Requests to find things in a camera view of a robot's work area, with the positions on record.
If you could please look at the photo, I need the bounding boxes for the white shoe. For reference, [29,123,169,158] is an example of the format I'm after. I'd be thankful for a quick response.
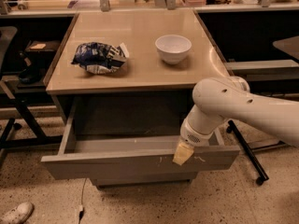
[0,202,34,224]

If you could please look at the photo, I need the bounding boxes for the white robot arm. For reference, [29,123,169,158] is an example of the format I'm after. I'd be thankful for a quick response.
[173,77,299,165]

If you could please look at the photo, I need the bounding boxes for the black wheeled stand base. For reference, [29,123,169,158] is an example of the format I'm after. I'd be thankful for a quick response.
[226,119,288,187]

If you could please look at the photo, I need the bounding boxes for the grey drawer cabinet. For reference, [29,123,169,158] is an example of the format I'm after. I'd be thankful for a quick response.
[43,8,235,189]

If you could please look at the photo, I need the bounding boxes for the white bowl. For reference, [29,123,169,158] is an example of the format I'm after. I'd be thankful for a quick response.
[155,35,192,64]

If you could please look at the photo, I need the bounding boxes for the crumpled blue chip bag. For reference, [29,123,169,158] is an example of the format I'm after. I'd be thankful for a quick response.
[71,42,129,75]

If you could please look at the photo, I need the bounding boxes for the grey top drawer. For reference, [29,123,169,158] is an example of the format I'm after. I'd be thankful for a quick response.
[42,105,240,179]

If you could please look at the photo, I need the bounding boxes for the floor cable with plug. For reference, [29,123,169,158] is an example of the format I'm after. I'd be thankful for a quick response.
[78,177,90,224]

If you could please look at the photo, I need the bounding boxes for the grey drawer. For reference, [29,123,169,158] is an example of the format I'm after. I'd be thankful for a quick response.
[91,172,198,187]
[42,105,240,179]

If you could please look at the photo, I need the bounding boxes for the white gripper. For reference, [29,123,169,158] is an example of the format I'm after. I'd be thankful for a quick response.
[173,119,213,165]

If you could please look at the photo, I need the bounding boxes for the grey bottom drawer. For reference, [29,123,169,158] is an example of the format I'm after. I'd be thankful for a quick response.
[91,172,198,187]

